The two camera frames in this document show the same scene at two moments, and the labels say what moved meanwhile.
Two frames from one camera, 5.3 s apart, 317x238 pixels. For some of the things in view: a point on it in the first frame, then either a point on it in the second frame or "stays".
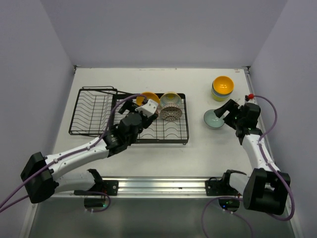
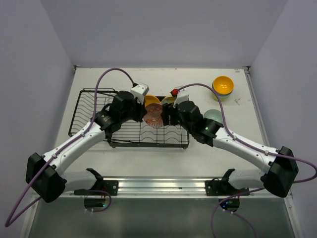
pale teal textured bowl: (212, 120) stays
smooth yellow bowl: (223, 85) stays
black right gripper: (231, 105) -> (168, 108)
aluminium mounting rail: (162, 187) stays
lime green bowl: (220, 99) stays
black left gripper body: (145, 120) -> (135, 111)
